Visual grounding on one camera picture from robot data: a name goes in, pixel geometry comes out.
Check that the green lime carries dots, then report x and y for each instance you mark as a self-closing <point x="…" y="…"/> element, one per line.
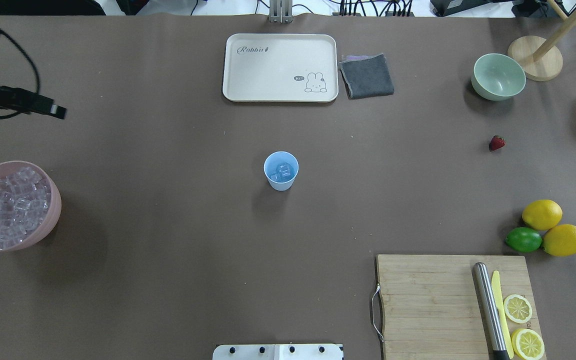
<point x="524" y="239"/>

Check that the yellow lemon lower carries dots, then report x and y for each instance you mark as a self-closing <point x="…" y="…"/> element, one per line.
<point x="560" y="240"/>

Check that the ice cubes in cup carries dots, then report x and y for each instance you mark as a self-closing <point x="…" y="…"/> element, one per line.
<point x="283" y="172"/>

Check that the lemon slice upper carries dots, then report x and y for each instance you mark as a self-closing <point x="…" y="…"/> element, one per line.
<point x="518" y="308"/>

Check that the yellow lemon upper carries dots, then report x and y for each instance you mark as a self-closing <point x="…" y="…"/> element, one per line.
<point x="542" y="214"/>

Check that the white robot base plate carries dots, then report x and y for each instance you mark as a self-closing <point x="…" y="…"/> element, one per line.
<point x="279" y="351"/>

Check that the yellow lemon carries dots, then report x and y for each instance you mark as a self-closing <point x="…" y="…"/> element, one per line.
<point x="542" y="214"/>
<point x="560" y="240"/>

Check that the grey folded cloth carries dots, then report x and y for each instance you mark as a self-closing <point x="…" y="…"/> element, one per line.
<point x="366" y="76"/>

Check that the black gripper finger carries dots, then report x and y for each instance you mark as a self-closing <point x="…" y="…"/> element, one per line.
<point x="33" y="102"/>

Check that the cream rabbit tray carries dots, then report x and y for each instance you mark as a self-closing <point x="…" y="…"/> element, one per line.
<point x="280" y="67"/>

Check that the wooden cup stand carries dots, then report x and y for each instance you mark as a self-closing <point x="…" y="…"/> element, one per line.
<point x="539" y="57"/>

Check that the pink bowl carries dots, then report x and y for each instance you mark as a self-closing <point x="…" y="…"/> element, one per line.
<point x="50" y="210"/>

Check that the yellow plastic knife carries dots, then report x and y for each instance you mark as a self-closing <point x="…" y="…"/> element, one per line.
<point x="498" y="302"/>

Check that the light blue plastic cup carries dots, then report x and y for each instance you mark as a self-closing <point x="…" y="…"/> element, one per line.
<point x="270" y="163"/>

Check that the wooden cutting board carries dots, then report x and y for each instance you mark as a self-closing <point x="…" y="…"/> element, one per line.
<point x="430" y="304"/>

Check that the pile of clear ice cubes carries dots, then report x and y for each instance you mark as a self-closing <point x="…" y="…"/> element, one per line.
<point x="8" y="207"/>

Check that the steel knife handle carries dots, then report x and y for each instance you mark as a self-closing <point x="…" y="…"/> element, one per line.
<point x="490" y="312"/>

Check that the mint green bowl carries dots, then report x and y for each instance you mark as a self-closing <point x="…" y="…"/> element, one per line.
<point x="497" y="77"/>

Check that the red strawberry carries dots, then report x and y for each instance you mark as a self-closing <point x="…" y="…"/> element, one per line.
<point x="496" y="143"/>

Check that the lemon slice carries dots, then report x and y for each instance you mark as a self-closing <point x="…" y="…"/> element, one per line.
<point x="528" y="344"/>
<point x="518" y="308"/>

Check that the lemon slice lower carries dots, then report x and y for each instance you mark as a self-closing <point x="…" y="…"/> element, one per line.
<point x="528" y="344"/>

